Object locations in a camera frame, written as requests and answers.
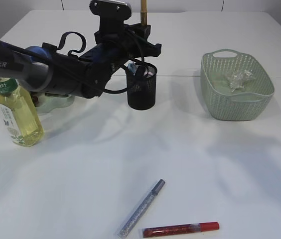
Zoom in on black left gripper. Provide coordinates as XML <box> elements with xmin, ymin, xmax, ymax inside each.
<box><xmin>45</xmin><ymin>23</ymin><xmax>162</xmax><ymax>99</ymax></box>

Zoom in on blue scissors with sheath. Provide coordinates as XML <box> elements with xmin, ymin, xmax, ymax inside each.
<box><xmin>128</xmin><ymin>62</ymin><xmax>138</xmax><ymax>75</ymax></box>

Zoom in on pink scissors with purple sheath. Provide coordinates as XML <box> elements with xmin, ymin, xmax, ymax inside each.
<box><xmin>144</xmin><ymin>71</ymin><xmax>153</xmax><ymax>77</ymax></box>

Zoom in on gold glitter marker pen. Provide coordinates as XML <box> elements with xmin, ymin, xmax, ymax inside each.
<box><xmin>140</xmin><ymin>0</ymin><xmax>147</xmax><ymax>26</ymax></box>

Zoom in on clear plastic sheet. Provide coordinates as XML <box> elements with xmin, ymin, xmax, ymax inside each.
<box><xmin>225</xmin><ymin>70</ymin><xmax>255</xmax><ymax>92</ymax></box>

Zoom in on yellow tea drink bottle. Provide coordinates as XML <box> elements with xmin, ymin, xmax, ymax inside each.
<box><xmin>0</xmin><ymin>77</ymin><xmax>44</xmax><ymax>147</ymax></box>

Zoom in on silver glitter marker pen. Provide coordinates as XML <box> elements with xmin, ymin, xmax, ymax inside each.
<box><xmin>118</xmin><ymin>179</ymin><xmax>165</xmax><ymax>239</ymax></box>

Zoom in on red glitter marker pen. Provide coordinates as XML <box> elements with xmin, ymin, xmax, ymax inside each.
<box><xmin>142</xmin><ymin>222</ymin><xmax>220</xmax><ymax>238</ymax></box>

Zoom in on purple artificial grape bunch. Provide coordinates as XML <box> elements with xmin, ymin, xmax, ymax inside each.
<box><xmin>30</xmin><ymin>92</ymin><xmax>45</xmax><ymax>107</ymax></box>

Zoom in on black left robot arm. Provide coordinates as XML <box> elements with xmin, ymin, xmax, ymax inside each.
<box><xmin>0</xmin><ymin>23</ymin><xmax>161</xmax><ymax>99</ymax></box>

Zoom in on black mesh pen holder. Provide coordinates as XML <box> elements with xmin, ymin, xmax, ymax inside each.
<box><xmin>126</xmin><ymin>63</ymin><xmax>157</xmax><ymax>111</ymax></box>

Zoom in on light green woven plastic basket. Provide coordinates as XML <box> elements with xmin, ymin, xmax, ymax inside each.
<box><xmin>200</xmin><ymin>49</ymin><xmax>275</xmax><ymax>121</ymax></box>

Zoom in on green wavy glass plate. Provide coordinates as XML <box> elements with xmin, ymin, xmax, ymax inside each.
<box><xmin>35</xmin><ymin>93</ymin><xmax>75</xmax><ymax>114</ymax></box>

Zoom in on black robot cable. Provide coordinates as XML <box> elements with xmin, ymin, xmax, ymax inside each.
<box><xmin>5</xmin><ymin>32</ymin><xmax>148</xmax><ymax>95</ymax></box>

